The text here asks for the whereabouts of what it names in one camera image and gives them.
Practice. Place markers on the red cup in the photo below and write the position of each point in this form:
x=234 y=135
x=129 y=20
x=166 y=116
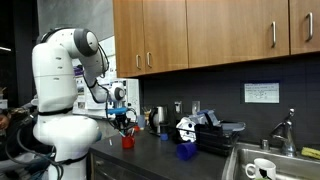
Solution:
x=128 y=142

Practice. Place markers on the small metal sink knob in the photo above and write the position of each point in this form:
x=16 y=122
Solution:
x=264 y=144

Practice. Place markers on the large blue plastic cup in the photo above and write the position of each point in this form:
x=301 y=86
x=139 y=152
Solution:
x=186 y=150

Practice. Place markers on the yellow sponge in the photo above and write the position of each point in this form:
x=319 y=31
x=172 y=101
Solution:
x=310 y=152

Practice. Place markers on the chrome sink faucet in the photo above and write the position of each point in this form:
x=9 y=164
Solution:
x=284 y=133

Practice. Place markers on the small red object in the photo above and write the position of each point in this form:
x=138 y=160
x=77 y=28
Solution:
x=136 y=128

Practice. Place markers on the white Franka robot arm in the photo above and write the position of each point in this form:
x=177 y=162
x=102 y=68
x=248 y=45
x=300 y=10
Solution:
x=60 y=100

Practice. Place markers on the grey plastic container lid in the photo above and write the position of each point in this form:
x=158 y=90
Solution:
x=231 y=126

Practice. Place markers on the medium wooden cabinet door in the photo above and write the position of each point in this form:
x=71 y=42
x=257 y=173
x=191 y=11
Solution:
x=165 y=33

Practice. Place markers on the white mug black print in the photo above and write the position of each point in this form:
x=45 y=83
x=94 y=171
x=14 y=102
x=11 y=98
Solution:
x=263 y=169

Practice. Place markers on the light blue plastic cup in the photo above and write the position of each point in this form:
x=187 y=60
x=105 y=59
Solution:
x=141 y=121

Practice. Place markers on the white paper wall sign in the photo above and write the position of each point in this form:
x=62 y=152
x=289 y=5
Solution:
x=261 y=92

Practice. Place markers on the stainless steel sink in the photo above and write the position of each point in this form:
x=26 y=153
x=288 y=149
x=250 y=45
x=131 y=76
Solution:
x=276 y=163

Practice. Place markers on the wide wooden cabinet door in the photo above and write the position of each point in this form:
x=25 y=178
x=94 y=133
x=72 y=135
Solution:
x=236 y=30

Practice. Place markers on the narrow wooden cabinet door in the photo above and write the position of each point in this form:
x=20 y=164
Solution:
x=128 y=30

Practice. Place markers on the black dish rack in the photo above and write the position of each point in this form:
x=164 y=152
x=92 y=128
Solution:
x=215 y=138

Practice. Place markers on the seated person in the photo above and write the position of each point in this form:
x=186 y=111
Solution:
x=4 y=121

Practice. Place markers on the dark base cabinet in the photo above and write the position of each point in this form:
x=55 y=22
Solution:
x=113 y=166

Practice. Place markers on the wall power outlet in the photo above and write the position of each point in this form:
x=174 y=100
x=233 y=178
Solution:
x=195 y=107
x=178 y=107

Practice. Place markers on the purple header poster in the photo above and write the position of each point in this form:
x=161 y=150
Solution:
x=79 y=88

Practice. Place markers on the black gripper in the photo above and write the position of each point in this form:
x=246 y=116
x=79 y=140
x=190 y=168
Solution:
x=121 y=119

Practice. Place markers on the small blue cup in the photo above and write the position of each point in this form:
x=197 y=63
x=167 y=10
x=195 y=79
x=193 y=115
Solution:
x=163 y=136

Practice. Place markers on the steel electric kettle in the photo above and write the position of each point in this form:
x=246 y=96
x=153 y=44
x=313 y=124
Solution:
x=158 y=118

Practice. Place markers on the loose white blue marker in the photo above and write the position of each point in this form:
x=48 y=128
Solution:
x=110 y=142

